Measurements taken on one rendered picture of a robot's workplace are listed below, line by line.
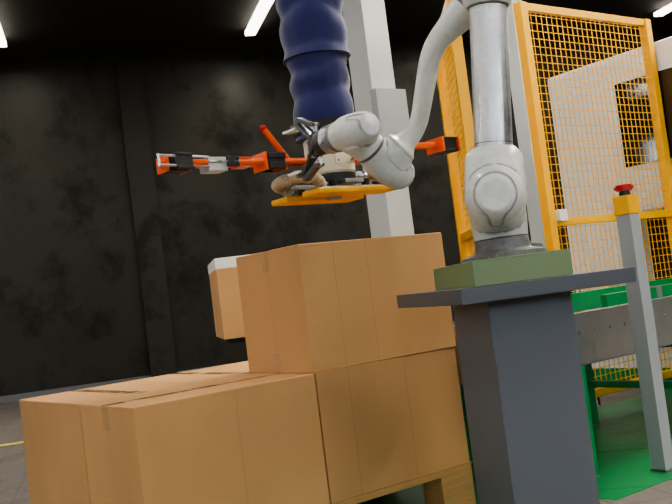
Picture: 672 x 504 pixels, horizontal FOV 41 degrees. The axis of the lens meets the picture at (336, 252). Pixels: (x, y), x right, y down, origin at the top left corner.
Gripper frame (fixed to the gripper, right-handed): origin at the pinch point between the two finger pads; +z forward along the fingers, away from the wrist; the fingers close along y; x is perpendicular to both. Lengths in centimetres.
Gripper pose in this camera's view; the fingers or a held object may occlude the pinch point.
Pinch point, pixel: (290, 153)
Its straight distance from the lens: 286.8
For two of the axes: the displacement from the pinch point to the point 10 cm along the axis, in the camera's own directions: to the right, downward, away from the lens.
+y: 1.2, 9.9, -0.5
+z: -6.0, 1.1, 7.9
